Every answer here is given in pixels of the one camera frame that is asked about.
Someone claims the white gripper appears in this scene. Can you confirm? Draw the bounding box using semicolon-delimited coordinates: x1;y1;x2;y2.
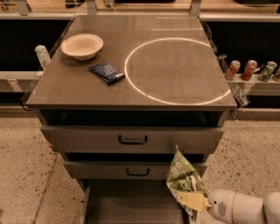
177;189;236;224

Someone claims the green jalapeno chip bag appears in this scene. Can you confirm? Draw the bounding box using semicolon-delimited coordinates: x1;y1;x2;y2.
166;147;207;224

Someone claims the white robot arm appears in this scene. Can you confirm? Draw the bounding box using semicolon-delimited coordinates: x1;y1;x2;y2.
177;189;280;224

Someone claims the open bottom drawer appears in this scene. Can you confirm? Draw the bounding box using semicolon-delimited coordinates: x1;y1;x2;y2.
79;179;189;224

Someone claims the clear plastic bag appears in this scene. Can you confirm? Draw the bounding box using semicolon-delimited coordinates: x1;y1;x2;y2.
217;54;250;107

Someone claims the middle grey drawer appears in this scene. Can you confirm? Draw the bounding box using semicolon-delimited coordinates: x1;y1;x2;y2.
63;161;208;181

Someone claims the grey drawer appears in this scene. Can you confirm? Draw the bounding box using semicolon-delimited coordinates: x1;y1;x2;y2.
41;126;223;154
63;161;208;181

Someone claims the grey drawer cabinet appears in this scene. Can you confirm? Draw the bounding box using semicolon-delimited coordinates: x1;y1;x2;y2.
25;14;238;224

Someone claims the top grey drawer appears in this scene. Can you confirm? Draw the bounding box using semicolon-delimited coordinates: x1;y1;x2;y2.
41;126;223;154

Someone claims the left red soda can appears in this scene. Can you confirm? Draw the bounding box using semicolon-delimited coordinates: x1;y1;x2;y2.
225;60;241;80

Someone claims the red soda can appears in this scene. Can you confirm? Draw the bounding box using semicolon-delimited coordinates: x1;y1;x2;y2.
225;60;241;80
241;60;258;80

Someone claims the green soda can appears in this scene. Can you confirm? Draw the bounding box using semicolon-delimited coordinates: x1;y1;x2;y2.
259;61;277;82

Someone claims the dark blue snack packet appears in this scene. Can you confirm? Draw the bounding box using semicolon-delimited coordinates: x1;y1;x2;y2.
89;62;125;85

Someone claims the white paper bowl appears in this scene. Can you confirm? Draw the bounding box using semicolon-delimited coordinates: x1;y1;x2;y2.
61;34;104;61

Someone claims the pale plastic bottle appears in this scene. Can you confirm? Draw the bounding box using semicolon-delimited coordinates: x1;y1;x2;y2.
35;45;50;69

